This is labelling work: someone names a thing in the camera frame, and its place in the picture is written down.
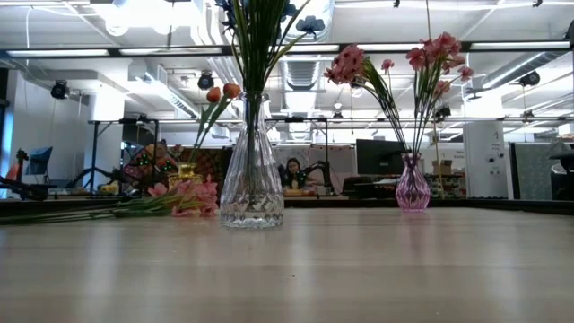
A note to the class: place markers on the clear ribbed glass vase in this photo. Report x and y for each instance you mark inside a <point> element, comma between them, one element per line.
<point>251,206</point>

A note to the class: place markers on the orange artificial tulip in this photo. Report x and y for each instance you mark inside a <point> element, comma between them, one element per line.
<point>232,90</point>
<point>214,94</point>

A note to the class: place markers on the blue artificial flower bunch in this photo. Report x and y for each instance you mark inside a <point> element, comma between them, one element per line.
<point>310,24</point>
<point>251,45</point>

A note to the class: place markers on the background black robot arm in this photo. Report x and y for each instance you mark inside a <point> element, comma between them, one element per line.
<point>85,176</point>

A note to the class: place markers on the yellow glass vase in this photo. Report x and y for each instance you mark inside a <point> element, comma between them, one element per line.
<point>187,170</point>

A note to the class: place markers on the pink glass vase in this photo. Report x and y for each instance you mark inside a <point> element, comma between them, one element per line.
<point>412,188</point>

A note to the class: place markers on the colourful patterned cloth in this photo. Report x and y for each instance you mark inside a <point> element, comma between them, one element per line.
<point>211,163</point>

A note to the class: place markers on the black computer monitor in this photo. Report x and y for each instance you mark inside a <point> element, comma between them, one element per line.
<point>381,157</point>

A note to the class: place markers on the cardboard box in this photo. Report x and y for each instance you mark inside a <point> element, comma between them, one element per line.
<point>444,168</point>

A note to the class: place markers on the white column with sockets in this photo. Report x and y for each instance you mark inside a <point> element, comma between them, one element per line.
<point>486,152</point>

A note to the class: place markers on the grey cubicle partition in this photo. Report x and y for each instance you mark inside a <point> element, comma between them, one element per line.
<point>533,163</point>

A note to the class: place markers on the blue-lit monitor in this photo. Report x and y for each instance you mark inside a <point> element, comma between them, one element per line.
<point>39,159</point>

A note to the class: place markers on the black office chair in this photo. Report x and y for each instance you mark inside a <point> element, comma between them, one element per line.
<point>562,179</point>

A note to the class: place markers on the black ceiling-mounted camera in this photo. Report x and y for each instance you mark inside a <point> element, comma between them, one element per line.
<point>444,112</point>
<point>206,81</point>
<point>529,78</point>
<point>60,89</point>

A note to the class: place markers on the black metal stand frame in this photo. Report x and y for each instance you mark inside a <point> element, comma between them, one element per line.
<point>94,152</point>

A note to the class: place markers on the black overhead frame bar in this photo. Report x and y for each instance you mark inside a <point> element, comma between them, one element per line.
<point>464,46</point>

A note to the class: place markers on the silver ceiling duct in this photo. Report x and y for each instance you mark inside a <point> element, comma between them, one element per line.
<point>515,70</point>

